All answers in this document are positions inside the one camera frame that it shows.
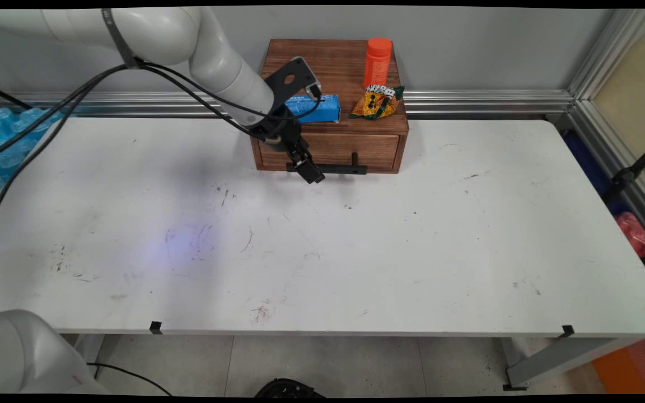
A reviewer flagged brown wooden drawer cabinet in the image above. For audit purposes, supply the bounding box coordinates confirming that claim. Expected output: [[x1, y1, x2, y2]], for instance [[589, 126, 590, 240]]
[[250, 38, 410, 174]]

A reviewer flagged pink plastic bag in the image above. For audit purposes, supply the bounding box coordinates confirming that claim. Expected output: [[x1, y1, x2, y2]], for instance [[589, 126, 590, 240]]
[[614, 212, 645, 258]]

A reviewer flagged yellow green snack bag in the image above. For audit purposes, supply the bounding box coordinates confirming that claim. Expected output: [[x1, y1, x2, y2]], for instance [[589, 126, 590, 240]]
[[349, 84, 405, 120]]

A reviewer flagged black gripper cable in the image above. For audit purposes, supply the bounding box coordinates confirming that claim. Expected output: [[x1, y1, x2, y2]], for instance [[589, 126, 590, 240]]
[[0, 63, 278, 236]]

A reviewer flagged black wrist mount bracket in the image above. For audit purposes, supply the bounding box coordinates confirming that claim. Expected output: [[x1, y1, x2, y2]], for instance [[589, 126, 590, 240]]
[[264, 56, 323, 106]]

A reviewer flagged aluminium side rail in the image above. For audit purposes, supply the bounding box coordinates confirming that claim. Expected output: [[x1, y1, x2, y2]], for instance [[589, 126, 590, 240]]
[[558, 100, 645, 252]]

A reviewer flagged wooden drawer with black handle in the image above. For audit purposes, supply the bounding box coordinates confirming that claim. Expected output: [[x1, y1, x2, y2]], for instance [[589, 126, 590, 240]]
[[258, 133, 401, 176]]

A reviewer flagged aluminium frame post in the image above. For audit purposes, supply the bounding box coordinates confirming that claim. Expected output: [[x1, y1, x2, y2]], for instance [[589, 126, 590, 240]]
[[568, 8, 645, 101]]

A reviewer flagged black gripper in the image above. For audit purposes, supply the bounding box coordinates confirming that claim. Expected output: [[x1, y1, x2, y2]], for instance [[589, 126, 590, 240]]
[[250, 106, 326, 185]]

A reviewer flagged blue bin under table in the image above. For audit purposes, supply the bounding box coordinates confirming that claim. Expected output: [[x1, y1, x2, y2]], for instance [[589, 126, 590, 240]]
[[560, 132, 628, 216]]

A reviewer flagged blue bubble wrap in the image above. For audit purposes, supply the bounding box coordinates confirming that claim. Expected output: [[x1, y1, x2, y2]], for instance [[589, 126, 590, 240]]
[[0, 106, 74, 196]]

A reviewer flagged orange box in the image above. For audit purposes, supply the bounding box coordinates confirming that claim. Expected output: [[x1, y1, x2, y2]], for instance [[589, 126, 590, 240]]
[[591, 338, 645, 394]]

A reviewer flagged blue rectangular box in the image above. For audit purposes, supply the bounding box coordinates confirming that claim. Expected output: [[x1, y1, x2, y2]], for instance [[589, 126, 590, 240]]
[[284, 93, 341, 124]]

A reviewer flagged aluminium wall rail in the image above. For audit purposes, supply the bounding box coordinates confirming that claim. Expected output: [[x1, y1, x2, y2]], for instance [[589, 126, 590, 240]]
[[0, 88, 575, 119]]

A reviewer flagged black tripod leg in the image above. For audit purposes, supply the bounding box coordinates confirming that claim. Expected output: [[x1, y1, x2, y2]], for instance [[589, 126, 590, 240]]
[[602, 134, 645, 202]]

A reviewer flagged black cable strap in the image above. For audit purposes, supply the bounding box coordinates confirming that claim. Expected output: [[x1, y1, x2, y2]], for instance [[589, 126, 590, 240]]
[[101, 8, 144, 69]]

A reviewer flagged black round floor object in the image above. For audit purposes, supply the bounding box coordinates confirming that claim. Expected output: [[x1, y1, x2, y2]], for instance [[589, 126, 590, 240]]
[[254, 378, 326, 398]]

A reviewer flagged thin black background cable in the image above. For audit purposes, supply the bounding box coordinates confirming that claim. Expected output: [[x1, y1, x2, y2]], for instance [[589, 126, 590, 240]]
[[0, 81, 35, 111]]

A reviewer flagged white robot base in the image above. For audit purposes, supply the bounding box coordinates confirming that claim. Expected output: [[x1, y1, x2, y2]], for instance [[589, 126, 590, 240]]
[[0, 310, 110, 394]]

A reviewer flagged black camera cable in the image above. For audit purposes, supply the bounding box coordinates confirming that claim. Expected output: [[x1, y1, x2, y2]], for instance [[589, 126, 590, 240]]
[[0, 62, 324, 166]]

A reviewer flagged black floor cable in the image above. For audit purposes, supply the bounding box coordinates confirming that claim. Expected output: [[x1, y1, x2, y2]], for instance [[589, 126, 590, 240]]
[[87, 363, 173, 396]]

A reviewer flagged grey table leg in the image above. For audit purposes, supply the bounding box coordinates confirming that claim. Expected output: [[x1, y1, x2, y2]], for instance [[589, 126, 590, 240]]
[[502, 336, 645, 391]]

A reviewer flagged orange plastic bottle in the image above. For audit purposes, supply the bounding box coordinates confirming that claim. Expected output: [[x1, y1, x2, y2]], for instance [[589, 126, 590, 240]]
[[363, 38, 393, 90]]

